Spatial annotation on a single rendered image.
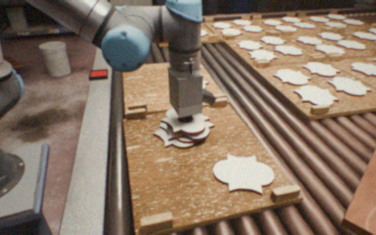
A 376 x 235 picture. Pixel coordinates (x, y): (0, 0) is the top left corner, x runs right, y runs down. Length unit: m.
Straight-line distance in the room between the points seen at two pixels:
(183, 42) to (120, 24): 0.17
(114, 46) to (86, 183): 0.35
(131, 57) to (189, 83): 0.21
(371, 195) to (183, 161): 0.38
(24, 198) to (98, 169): 0.17
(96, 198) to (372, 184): 0.53
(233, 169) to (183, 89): 0.22
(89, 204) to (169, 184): 0.17
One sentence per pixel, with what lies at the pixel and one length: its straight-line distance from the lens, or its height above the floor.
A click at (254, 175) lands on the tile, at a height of 0.95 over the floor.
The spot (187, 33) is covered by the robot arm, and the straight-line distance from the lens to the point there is 0.58.
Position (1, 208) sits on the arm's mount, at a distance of 0.75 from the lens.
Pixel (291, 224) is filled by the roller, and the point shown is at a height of 0.91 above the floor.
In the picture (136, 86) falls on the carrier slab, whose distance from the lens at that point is 1.02.
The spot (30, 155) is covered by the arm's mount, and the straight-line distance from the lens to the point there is 0.85.
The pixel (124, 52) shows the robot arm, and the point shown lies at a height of 1.23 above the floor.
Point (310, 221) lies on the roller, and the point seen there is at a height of 0.91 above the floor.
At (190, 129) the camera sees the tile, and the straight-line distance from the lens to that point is 0.67.
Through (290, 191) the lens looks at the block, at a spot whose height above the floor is 0.96.
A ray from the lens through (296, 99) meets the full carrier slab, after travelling 0.98.
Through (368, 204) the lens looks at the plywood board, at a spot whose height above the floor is 1.04.
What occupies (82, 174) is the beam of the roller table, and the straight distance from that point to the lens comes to 0.70.
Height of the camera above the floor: 1.38
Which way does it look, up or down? 33 degrees down
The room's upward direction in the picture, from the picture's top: straight up
